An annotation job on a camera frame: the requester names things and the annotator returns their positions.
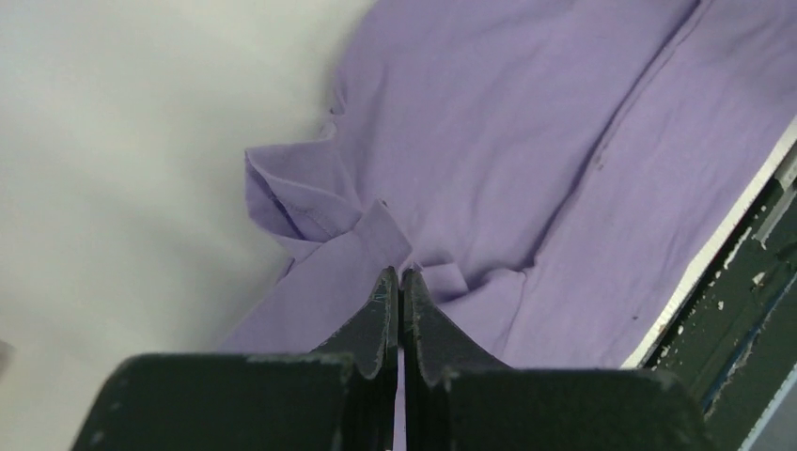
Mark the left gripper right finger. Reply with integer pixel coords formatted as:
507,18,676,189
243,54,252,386
403,271,713,450

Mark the purple t shirt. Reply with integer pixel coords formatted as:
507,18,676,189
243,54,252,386
222,1,796,367

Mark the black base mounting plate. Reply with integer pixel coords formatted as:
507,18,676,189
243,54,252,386
645,180,796,450

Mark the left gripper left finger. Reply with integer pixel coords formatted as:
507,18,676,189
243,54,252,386
73,268,399,450

